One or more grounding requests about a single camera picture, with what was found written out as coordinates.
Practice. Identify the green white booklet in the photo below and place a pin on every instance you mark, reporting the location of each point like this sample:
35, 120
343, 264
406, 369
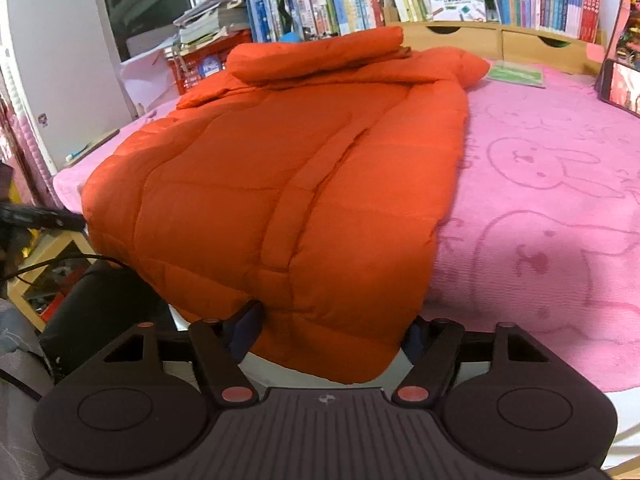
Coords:
514, 73

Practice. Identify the label printer box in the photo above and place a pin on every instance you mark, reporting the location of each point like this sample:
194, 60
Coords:
459, 10

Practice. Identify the wooden drawer organizer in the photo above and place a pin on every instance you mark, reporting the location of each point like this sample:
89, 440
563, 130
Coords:
513, 44

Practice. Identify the row of books left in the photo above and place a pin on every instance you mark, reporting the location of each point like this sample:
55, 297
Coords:
309, 20

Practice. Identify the orange puffer jacket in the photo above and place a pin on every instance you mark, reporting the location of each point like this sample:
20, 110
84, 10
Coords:
311, 177

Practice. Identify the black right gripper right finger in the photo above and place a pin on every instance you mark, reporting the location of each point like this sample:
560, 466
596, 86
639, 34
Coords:
505, 399

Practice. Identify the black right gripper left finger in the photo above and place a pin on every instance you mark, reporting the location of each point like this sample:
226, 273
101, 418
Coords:
148, 396

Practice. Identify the red plastic crate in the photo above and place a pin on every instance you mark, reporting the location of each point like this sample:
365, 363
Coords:
190, 65

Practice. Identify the pink cardboard stand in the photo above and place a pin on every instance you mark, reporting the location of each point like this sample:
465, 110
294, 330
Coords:
619, 22

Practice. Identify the pink bunny blanket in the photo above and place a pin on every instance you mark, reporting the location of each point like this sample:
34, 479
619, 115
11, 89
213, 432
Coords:
531, 240

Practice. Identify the stack of papers and magazines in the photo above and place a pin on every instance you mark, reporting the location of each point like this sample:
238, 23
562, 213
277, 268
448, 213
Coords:
211, 20

